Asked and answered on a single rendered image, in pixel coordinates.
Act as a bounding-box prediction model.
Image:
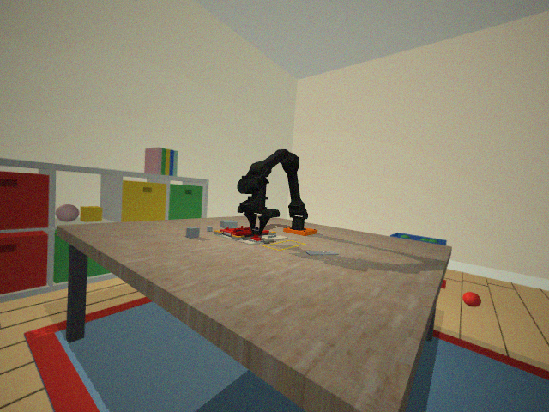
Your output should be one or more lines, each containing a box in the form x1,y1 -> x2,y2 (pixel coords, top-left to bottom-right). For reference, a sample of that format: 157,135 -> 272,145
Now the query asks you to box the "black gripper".
244,194 -> 280,233

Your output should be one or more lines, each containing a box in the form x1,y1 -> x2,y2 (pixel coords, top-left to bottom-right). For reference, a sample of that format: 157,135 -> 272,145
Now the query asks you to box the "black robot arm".
237,149 -> 308,231

